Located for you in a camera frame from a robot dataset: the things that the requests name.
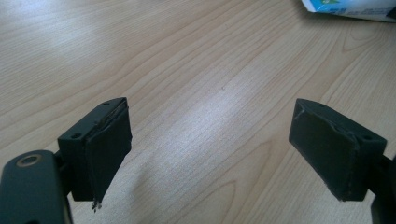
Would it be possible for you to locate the white blue toothpaste tube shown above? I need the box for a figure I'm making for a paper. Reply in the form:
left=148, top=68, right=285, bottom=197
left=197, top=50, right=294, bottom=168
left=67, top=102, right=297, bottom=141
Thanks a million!
left=300, top=0, right=396, bottom=23

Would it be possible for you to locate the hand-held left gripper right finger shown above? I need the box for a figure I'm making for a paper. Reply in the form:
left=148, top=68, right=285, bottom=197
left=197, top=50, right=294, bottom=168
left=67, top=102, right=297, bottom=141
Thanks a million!
left=288, top=98, right=389, bottom=203

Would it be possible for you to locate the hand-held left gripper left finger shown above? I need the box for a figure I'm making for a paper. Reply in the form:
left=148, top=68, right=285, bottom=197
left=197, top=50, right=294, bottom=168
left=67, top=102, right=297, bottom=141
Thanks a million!
left=57, top=96, right=134, bottom=213

